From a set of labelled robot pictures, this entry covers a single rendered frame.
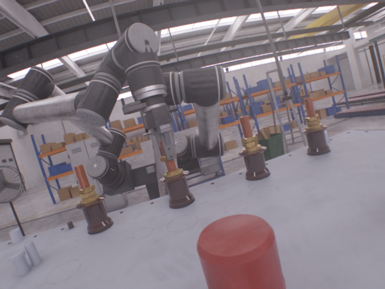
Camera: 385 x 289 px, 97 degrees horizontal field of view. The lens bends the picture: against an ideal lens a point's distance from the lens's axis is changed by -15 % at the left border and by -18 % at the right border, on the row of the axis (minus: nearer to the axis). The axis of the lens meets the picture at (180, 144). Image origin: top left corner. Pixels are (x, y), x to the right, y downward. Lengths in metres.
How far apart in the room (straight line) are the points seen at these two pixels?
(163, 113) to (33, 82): 0.95
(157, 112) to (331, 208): 0.46
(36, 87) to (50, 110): 0.47
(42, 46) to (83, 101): 6.84
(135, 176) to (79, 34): 5.70
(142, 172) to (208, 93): 1.47
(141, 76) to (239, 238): 0.49
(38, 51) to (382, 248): 7.57
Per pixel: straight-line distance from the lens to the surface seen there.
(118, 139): 1.85
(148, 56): 0.60
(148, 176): 2.16
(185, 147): 1.57
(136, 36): 0.61
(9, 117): 1.29
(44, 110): 0.93
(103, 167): 1.74
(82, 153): 5.34
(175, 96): 0.85
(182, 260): 0.40
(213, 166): 4.96
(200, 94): 0.84
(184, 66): 12.81
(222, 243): 0.18
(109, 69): 0.72
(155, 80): 0.58
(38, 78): 1.36
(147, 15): 7.13
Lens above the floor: 1.60
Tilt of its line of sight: 5 degrees down
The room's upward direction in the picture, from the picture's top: 16 degrees counter-clockwise
